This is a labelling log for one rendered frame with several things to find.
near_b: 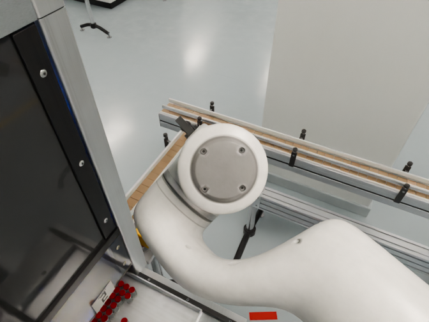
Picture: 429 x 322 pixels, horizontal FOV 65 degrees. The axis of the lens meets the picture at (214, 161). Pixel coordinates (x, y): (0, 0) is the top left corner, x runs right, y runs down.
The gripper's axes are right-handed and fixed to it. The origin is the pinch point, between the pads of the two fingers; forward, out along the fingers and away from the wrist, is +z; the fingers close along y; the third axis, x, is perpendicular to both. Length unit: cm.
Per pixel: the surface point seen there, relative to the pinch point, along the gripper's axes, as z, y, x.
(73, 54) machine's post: 0.5, 30.2, 5.5
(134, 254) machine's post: 47, -8, 42
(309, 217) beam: 113, -66, -12
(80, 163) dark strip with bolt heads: 10.8, 17.7, 21.8
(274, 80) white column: 141, -2, -55
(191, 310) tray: 46, -34, 42
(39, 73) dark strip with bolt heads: -4.3, 29.7, 11.2
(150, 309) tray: 47, -25, 51
